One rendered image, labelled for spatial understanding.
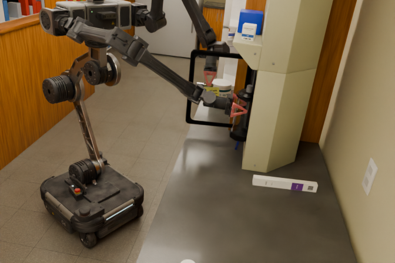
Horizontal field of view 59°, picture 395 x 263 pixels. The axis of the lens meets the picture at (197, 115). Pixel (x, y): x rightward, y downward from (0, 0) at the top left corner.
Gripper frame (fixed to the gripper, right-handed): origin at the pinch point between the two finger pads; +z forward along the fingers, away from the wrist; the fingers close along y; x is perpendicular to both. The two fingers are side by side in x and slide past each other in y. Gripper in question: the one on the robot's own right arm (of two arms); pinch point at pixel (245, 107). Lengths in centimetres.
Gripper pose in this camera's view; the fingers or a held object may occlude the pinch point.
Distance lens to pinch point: 165.7
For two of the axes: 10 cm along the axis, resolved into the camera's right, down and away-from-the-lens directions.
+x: -1.5, 8.9, 4.3
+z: 9.8, 1.8, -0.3
